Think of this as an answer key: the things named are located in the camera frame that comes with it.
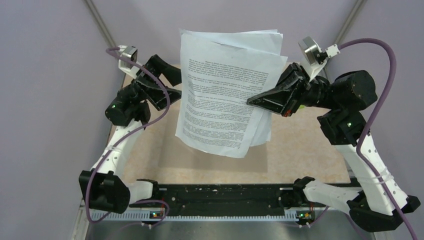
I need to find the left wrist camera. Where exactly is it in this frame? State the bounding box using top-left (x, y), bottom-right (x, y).
top-left (118, 45), bottom-right (138, 75)

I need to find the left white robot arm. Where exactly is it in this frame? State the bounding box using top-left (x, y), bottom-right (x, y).
top-left (78, 63), bottom-right (182, 214)

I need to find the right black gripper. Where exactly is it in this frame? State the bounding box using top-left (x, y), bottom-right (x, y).
top-left (245, 62), bottom-right (341, 118)

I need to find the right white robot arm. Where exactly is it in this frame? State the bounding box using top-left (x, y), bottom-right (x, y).
top-left (246, 63), bottom-right (421, 233)

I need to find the white slotted cable duct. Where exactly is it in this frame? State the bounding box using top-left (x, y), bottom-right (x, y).
top-left (104, 208), bottom-right (299, 222)

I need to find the white printed paper stack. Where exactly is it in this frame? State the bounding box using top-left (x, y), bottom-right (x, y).
top-left (175, 29), bottom-right (287, 158)

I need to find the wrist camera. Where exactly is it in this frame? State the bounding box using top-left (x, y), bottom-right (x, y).
top-left (118, 45), bottom-right (138, 75)
top-left (298, 36), bottom-right (340, 82)

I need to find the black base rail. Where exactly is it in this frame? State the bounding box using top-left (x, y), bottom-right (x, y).
top-left (129, 183), bottom-right (327, 219)

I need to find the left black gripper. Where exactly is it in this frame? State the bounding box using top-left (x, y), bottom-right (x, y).
top-left (117, 54), bottom-right (194, 110)

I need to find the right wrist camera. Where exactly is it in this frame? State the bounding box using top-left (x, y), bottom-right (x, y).
top-left (298, 36), bottom-right (340, 82)

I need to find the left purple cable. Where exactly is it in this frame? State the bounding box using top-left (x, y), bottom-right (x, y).
top-left (84, 46), bottom-right (172, 229)

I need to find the brown paper folder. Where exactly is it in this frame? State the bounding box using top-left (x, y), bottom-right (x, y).
top-left (158, 110), bottom-right (268, 173)

